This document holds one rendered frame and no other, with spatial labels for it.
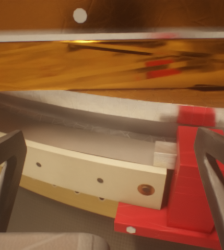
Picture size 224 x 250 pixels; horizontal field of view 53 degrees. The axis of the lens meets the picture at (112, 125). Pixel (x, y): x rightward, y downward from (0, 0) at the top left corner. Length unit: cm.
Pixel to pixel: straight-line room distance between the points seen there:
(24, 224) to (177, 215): 23
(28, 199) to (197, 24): 29
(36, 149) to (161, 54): 14
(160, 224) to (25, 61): 19
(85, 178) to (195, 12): 17
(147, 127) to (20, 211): 22
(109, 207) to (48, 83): 16
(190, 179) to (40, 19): 17
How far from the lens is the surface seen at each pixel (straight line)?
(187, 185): 18
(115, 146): 21
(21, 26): 21
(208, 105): 21
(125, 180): 20
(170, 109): 20
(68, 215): 32
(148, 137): 23
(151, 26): 21
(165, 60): 22
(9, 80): 24
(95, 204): 29
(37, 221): 35
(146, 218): 22
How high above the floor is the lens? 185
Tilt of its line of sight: 34 degrees down
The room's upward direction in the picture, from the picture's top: 1 degrees counter-clockwise
